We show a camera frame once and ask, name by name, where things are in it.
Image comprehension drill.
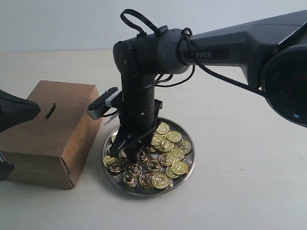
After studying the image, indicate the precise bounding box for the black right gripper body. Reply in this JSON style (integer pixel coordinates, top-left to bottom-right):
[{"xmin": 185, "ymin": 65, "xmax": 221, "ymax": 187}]
[{"xmin": 115, "ymin": 74, "xmax": 156, "ymax": 144}]

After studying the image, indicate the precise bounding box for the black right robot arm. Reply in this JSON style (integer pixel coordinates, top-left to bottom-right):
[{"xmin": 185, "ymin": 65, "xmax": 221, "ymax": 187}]
[{"xmin": 110, "ymin": 9, "xmax": 307, "ymax": 162}]

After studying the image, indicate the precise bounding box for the brown cardboard slotted box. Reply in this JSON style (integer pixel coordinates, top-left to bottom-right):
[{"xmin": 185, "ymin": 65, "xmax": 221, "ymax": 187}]
[{"xmin": 0, "ymin": 80, "xmax": 101, "ymax": 189}]

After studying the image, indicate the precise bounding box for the gold coin left edge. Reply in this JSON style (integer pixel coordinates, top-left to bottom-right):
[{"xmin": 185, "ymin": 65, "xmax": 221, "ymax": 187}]
[{"xmin": 103, "ymin": 155, "xmax": 121, "ymax": 173}]

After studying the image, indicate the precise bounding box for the gold coin edge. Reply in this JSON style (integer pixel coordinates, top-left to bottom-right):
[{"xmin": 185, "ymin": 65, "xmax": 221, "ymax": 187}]
[
  {"xmin": 103, "ymin": 155, "xmax": 121, "ymax": 173},
  {"xmin": 177, "ymin": 139, "xmax": 192, "ymax": 155}
]

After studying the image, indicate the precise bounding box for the gold coin front left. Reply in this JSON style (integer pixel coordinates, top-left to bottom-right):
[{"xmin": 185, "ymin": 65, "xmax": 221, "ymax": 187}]
[{"xmin": 122, "ymin": 172, "xmax": 139, "ymax": 187}]

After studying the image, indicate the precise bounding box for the gold coin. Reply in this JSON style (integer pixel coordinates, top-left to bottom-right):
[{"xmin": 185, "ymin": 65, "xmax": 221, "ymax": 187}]
[
  {"xmin": 159, "ymin": 152, "xmax": 177, "ymax": 166},
  {"xmin": 122, "ymin": 172, "xmax": 139, "ymax": 187},
  {"xmin": 171, "ymin": 161, "xmax": 189, "ymax": 175},
  {"xmin": 151, "ymin": 172, "xmax": 169, "ymax": 189},
  {"xmin": 165, "ymin": 131, "xmax": 182, "ymax": 143}
]

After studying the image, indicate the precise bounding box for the gold coin center right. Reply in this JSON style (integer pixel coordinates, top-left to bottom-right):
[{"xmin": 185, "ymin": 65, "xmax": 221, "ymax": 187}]
[{"xmin": 159, "ymin": 152, "xmax": 177, "ymax": 166}]

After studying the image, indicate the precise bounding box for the round silver metal plate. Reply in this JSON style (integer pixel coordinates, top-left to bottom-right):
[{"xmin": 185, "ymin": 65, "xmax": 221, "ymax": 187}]
[{"xmin": 101, "ymin": 117, "xmax": 195, "ymax": 197}]

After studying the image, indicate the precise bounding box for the gold coin front center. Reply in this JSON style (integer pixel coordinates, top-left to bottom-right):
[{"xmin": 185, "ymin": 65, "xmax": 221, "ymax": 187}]
[{"xmin": 151, "ymin": 172, "xmax": 169, "ymax": 189}]

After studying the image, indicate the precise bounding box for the gold coin top right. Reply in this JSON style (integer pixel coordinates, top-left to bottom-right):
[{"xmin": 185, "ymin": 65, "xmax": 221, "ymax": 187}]
[{"xmin": 165, "ymin": 131, "xmax": 182, "ymax": 143}]

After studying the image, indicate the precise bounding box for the gold coin right front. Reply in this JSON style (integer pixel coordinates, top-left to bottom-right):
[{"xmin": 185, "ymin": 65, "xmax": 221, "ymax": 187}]
[{"xmin": 171, "ymin": 161, "xmax": 189, "ymax": 175}]

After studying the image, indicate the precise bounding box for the gold coin right edge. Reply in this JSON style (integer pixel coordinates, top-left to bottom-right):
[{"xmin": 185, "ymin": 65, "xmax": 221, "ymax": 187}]
[{"xmin": 177, "ymin": 139, "xmax": 192, "ymax": 155}]

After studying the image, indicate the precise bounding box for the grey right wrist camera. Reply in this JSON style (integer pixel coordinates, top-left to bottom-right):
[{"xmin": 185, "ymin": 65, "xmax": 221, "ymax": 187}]
[{"xmin": 86, "ymin": 87, "xmax": 120, "ymax": 120}]

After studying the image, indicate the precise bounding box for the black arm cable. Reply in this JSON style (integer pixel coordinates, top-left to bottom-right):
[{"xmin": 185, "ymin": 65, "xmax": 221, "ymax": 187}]
[{"xmin": 119, "ymin": 9, "xmax": 264, "ymax": 96}]

